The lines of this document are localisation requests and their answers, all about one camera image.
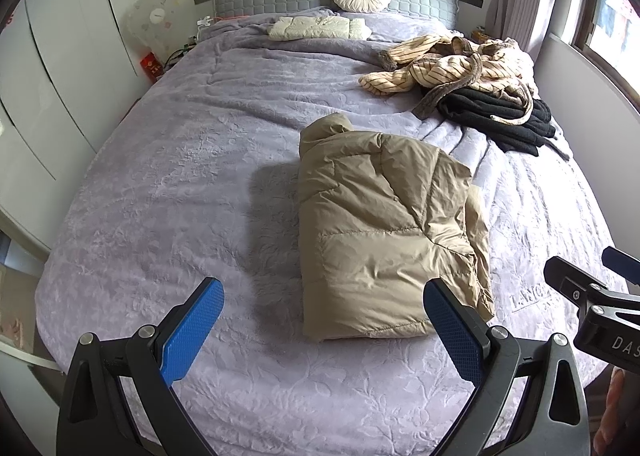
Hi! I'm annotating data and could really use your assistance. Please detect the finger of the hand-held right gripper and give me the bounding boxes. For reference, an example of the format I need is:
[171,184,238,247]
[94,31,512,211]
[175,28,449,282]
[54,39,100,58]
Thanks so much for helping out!
[544,256,608,309]
[601,246,640,287]

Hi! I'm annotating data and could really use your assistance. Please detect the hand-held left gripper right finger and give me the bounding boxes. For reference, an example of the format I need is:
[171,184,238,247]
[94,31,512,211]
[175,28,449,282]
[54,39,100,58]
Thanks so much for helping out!
[422,277,592,456]

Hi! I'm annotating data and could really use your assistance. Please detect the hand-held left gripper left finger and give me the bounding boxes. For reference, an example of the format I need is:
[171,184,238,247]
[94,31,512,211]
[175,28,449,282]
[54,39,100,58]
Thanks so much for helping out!
[56,277,226,456]

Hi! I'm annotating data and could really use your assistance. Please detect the beige puffer jacket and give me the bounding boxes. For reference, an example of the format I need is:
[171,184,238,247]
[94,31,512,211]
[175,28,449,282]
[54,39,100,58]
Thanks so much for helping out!
[298,112,496,342]

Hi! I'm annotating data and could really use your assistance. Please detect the person's right hand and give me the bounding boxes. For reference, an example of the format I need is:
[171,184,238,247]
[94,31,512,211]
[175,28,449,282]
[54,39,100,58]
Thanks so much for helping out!
[602,367,640,456]

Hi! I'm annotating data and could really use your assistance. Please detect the purple embossed blanket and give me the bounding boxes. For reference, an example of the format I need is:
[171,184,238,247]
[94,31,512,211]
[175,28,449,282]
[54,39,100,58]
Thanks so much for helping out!
[35,6,631,456]

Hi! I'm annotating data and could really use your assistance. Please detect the black folded clothing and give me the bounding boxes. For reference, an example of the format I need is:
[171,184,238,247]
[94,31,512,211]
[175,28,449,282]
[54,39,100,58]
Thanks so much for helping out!
[437,86,558,157]

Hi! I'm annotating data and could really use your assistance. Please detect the cream striped fleece robe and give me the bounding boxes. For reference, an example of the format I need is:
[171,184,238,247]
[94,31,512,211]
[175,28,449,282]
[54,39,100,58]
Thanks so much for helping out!
[358,35,535,126]

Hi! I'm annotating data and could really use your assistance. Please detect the window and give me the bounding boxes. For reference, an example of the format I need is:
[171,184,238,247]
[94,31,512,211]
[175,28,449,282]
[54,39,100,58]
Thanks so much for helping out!
[572,0,640,102]

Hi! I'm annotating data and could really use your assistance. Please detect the red box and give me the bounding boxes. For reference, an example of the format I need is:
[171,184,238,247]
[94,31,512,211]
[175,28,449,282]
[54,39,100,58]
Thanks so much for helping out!
[139,52,165,83]

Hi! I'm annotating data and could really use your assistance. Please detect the white wardrobe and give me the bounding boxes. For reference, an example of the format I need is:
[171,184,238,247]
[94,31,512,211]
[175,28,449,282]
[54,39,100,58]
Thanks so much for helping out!
[0,0,166,247]

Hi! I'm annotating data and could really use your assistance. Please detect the white standing fan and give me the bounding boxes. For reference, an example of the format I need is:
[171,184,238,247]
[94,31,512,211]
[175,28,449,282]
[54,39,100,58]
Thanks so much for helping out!
[125,0,180,57]

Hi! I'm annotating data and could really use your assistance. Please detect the cream quilted garment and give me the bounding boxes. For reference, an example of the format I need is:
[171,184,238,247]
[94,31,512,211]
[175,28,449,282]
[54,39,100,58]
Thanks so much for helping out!
[268,16,372,41]

